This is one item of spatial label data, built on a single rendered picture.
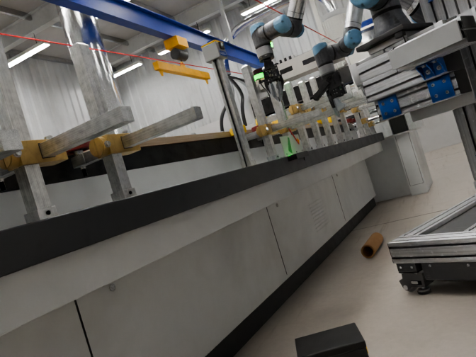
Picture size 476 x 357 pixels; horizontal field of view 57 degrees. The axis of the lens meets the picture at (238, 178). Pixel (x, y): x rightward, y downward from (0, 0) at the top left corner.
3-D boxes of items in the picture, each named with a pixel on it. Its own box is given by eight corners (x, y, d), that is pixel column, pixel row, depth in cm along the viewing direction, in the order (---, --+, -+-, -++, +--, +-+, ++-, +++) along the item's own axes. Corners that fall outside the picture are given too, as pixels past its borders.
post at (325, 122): (336, 146, 290) (314, 76, 290) (334, 146, 286) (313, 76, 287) (331, 147, 291) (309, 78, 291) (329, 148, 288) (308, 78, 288)
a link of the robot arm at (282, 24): (293, 14, 198) (274, 25, 205) (279, 12, 189) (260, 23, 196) (298, 31, 198) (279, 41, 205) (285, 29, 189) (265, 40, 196)
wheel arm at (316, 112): (323, 116, 193) (320, 107, 193) (321, 116, 190) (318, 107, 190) (240, 145, 214) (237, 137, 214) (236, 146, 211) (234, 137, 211)
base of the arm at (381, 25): (420, 25, 176) (412, 2, 176) (399, 27, 167) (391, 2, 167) (388, 42, 188) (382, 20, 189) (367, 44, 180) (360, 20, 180)
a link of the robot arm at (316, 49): (329, 39, 210) (313, 44, 209) (336, 60, 210) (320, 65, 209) (324, 44, 218) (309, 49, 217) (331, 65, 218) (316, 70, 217)
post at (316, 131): (327, 156, 268) (304, 80, 268) (326, 156, 264) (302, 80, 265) (321, 157, 269) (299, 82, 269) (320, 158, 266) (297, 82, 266)
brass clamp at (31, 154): (70, 158, 97) (64, 137, 97) (15, 165, 85) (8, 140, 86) (52, 166, 100) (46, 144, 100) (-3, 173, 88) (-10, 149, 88)
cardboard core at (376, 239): (381, 231, 282) (372, 244, 255) (384, 243, 282) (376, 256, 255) (368, 234, 285) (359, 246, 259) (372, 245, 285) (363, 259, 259)
